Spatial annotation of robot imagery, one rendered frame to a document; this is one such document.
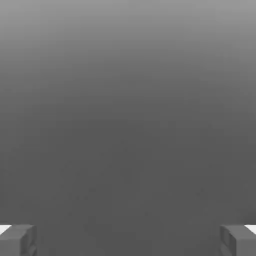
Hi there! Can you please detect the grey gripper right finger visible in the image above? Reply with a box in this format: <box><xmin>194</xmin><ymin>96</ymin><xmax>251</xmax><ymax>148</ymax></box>
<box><xmin>219</xmin><ymin>224</ymin><xmax>256</xmax><ymax>256</ymax></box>

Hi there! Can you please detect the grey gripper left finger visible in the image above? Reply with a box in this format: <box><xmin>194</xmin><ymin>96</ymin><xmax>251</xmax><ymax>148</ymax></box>
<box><xmin>0</xmin><ymin>224</ymin><xmax>38</xmax><ymax>256</ymax></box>

